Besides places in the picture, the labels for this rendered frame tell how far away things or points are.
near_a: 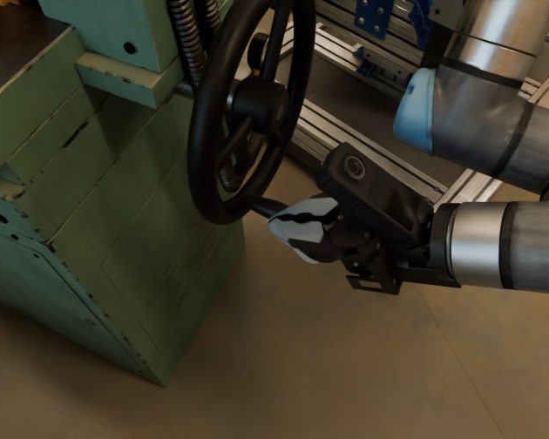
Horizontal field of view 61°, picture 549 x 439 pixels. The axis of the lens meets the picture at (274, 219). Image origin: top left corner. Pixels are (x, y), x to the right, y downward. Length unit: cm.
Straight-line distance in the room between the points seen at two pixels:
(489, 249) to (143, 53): 36
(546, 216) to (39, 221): 50
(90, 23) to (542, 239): 45
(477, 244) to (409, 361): 89
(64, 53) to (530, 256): 46
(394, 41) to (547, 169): 75
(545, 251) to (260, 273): 100
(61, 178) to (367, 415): 90
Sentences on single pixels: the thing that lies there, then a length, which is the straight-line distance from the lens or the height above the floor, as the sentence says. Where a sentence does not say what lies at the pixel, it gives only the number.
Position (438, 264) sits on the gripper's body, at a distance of 43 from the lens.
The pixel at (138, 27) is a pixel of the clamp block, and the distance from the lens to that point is 48.
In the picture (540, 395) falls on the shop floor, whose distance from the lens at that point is 138.
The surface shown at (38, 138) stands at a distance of 54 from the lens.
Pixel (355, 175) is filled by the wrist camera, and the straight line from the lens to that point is 41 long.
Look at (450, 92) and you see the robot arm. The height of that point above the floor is 90.
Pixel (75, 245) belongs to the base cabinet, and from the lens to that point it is 65.
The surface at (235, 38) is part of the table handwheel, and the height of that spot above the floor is 94.
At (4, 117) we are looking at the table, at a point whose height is 88.
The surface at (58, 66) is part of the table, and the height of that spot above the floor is 88.
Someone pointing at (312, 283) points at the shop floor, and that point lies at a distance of 132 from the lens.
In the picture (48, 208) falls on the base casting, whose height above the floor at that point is 75.
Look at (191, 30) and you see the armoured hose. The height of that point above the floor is 90.
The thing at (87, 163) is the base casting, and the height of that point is 75.
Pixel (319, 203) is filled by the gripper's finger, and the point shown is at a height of 77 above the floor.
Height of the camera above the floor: 119
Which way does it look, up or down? 57 degrees down
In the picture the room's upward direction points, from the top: straight up
